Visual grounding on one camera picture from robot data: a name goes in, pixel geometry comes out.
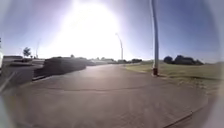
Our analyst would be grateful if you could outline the dark bushes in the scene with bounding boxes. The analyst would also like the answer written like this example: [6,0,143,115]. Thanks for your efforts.
[162,54,205,66]

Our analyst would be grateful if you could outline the tree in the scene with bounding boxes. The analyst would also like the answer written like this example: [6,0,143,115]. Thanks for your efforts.
[22,46,32,58]

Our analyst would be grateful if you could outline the tall grey lamp post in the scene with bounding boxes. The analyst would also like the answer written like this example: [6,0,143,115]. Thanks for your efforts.
[149,0,160,77]

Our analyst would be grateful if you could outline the dry grass field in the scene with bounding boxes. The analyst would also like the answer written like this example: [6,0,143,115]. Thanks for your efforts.
[125,61,224,91]

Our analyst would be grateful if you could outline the grey asphalt road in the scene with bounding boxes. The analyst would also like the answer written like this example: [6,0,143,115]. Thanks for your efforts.
[0,59,46,88]

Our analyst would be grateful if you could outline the building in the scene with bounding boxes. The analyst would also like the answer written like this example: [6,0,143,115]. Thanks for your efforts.
[2,55,24,65]

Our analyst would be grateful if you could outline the grey asphalt path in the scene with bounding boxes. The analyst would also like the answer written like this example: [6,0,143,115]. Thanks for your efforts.
[1,63,214,128]

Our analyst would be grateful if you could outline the low dark hedge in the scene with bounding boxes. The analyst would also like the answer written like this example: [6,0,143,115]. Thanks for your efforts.
[33,56,101,81]

